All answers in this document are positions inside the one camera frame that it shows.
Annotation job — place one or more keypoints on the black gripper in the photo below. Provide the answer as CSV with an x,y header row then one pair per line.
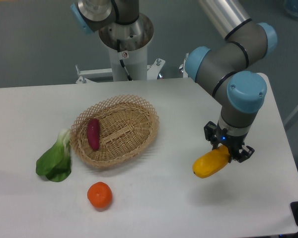
x,y
231,137

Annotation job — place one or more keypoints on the yellow mango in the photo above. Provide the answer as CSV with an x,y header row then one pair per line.
x,y
211,162

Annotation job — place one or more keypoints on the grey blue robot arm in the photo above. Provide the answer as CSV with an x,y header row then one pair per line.
x,y
222,73

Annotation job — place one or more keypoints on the woven wicker basket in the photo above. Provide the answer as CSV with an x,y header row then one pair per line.
x,y
128,125

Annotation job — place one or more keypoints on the purple sweet potato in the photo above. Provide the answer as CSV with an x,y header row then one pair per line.
x,y
93,134

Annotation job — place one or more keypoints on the orange tangerine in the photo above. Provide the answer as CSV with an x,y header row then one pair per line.
x,y
99,195

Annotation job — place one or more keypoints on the green bok choy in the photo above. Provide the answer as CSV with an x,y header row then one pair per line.
x,y
55,163

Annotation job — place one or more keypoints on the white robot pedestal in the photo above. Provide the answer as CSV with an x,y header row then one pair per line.
x,y
127,47

